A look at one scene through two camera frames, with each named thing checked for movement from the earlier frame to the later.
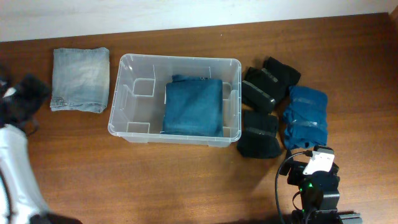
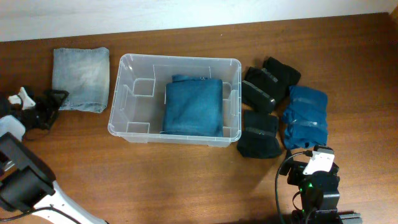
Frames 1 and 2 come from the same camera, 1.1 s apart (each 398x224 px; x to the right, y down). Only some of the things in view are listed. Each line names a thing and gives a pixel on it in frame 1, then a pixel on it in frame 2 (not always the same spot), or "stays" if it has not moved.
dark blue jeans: x=193 y=106 stays
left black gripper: x=41 y=92 -> x=54 y=103
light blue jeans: x=81 y=79 stays
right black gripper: x=297 y=172 stays
